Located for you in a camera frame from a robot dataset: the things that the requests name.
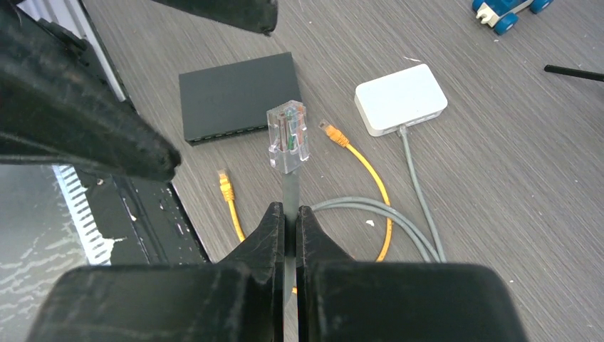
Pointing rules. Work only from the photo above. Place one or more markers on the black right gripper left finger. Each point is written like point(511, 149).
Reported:
point(239, 298)

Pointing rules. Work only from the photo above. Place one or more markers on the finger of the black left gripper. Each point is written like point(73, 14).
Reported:
point(54, 112)
point(256, 16)

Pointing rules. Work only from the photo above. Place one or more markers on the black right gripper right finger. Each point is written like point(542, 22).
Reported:
point(341, 299)

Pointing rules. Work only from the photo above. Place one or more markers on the white network switch box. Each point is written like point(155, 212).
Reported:
point(400, 99)

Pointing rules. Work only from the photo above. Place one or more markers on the dark grey foam pad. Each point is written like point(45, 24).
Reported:
point(233, 99)

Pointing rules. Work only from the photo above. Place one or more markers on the colourful toy block tower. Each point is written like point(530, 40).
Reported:
point(502, 15)

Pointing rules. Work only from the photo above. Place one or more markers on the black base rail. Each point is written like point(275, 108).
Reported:
point(119, 220)

